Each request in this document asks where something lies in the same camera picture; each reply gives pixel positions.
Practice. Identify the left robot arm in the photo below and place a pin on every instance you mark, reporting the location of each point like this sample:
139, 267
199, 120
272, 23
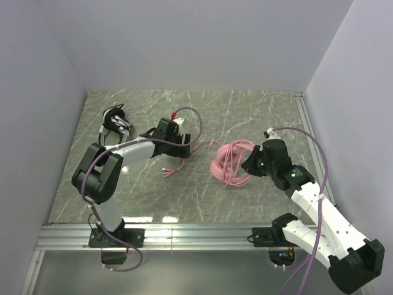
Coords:
98, 173

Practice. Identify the pink headphones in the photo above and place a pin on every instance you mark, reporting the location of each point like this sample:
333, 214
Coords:
227, 162

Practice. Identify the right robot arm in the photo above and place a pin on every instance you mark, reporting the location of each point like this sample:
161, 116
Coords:
352, 260

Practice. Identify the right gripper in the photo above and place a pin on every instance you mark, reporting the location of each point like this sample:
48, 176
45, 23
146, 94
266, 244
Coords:
255, 160

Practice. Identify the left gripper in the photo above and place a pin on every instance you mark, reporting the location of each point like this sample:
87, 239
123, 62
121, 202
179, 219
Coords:
185, 145

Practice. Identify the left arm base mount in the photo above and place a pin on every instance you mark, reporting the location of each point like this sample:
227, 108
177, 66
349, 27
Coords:
115, 249

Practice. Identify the aluminium left side rail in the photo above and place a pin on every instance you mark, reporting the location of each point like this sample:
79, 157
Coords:
32, 273

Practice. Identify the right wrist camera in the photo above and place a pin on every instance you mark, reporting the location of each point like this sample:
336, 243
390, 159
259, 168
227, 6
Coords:
270, 134

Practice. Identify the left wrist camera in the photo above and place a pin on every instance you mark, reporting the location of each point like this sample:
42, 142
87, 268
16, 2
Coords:
179, 120

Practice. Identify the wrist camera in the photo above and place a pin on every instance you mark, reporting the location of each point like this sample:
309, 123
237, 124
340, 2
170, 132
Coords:
270, 134
179, 120

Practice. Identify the white black headphones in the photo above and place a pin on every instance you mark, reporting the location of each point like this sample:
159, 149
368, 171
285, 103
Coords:
114, 120

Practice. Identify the aluminium front rail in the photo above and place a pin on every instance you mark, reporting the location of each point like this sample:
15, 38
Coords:
157, 236

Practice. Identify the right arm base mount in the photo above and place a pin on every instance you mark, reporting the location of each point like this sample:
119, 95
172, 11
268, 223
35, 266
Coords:
281, 253

